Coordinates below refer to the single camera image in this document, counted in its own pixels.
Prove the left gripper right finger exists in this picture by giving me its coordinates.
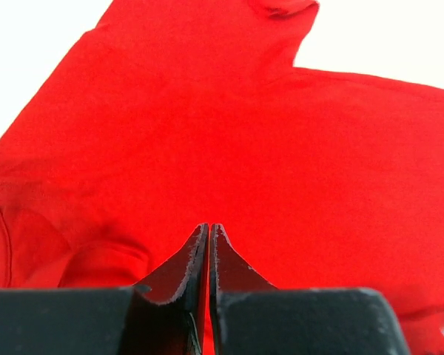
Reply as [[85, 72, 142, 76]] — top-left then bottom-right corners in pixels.
[[209, 223, 410, 355]]

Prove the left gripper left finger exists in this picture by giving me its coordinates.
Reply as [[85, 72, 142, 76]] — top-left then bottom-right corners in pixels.
[[0, 224, 209, 354]]

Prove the red t shirt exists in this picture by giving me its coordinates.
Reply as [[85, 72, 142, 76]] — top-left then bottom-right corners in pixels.
[[0, 1, 444, 354]]

